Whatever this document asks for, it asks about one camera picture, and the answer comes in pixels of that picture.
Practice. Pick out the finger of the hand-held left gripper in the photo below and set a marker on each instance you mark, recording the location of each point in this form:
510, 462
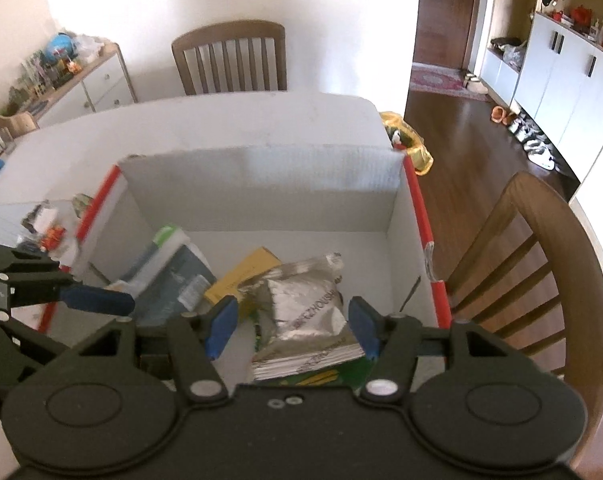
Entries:
11, 335
96, 301

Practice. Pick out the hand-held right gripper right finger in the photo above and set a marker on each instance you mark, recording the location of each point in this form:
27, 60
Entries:
364, 327

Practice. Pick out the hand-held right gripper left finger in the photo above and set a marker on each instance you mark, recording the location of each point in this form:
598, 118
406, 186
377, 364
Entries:
221, 327

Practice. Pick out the small yellow box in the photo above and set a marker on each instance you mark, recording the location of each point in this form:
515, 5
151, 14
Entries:
246, 272

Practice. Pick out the grey blue tissue packet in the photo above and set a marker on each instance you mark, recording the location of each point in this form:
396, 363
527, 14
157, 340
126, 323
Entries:
181, 280

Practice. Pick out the silver foil snack packet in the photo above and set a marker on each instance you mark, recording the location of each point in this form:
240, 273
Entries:
301, 310

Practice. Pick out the red cardboard box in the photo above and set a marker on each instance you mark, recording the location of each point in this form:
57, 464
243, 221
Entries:
281, 200

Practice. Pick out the white plastic wrapped item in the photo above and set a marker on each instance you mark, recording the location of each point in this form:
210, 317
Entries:
46, 217

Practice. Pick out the yellow plastic bag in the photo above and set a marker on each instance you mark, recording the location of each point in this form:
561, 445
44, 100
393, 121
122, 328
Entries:
416, 152

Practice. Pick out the wooden round back chair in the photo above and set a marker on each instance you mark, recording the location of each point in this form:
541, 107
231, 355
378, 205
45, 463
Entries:
556, 220

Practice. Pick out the white side cabinet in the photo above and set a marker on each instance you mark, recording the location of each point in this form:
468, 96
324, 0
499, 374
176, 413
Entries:
101, 80

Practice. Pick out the orange shoes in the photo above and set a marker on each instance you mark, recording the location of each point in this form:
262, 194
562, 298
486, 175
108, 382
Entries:
499, 114

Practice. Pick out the grey white sneakers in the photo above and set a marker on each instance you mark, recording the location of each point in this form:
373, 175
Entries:
520, 127

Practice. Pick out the clear plastic bag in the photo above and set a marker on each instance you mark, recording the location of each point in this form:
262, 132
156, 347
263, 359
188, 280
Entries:
88, 46

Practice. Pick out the blue ball toy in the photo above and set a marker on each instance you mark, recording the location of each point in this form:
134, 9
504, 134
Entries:
61, 47

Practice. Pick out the patterned red rug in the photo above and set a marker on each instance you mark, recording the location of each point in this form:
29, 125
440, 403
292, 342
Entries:
436, 81

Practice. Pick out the beige slippers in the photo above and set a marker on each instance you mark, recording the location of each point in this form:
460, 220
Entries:
474, 82

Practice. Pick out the low white bench cabinet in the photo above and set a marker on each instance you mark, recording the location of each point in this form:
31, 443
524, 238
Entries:
499, 72

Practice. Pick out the wooden slat back chair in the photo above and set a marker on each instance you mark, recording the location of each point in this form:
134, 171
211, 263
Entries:
231, 32

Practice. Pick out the grey bag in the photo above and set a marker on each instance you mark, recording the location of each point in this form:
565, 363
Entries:
514, 55

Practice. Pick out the white lower cabinet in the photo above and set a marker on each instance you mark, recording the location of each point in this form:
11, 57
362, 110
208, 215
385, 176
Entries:
571, 85

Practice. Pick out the brown door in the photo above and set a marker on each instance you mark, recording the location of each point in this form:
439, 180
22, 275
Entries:
436, 15

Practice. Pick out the red teapot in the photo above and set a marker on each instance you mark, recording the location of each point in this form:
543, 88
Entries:
580, 14

